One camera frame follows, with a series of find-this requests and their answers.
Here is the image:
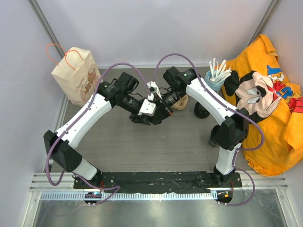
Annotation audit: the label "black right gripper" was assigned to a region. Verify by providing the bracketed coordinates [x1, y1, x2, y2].
[153, 88, 185, 124]

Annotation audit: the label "cream paper bag orange handles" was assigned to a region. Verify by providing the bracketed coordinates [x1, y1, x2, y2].
[51, 47, 101, 106]

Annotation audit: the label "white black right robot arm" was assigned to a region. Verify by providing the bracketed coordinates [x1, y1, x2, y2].
[147, 67, 249, 187]

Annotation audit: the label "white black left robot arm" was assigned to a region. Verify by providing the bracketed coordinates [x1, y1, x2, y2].
[44, 73, 155, 189]

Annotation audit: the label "black coffee cup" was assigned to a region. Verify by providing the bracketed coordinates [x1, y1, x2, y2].
[209, 125, 219, 147]

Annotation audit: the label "brown pulp cup carrier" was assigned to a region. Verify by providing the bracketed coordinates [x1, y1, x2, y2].
[172, 95, 189, 110]

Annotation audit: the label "black ribbed cup lid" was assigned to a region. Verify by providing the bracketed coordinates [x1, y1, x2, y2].
[194, 102, 210, 119]

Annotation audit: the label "light blue straw cup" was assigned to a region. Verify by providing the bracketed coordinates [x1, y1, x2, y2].
[204, 70, 224, 92]

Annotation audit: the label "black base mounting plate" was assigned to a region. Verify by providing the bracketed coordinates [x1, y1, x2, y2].
[88, 171, 242, 194]

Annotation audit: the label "orange cartoon print cloth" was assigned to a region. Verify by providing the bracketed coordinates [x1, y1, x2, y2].
[222, 35, 303, 176]

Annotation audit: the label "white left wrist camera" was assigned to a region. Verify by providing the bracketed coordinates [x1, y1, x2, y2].
[138, 94, 156, 116]

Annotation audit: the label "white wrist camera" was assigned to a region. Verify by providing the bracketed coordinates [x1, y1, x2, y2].
[147, 81, 162, 101]
[138, 94, 156, 116]

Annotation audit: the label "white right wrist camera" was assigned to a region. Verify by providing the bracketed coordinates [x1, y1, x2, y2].
[147, 81, 162, 101]

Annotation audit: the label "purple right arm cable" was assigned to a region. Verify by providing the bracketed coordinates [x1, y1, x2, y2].
[153, 53, 265, 206]

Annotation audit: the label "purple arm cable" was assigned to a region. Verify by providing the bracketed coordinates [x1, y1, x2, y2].
[45, 62, 151, 205]
[153, 53, 265, 206]

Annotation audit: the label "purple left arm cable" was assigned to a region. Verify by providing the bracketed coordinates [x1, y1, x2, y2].
[45, 62, 151, 205]

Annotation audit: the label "aluminium frame rail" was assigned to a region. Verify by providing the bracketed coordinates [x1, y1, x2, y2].
[30, 173, 288, 204]

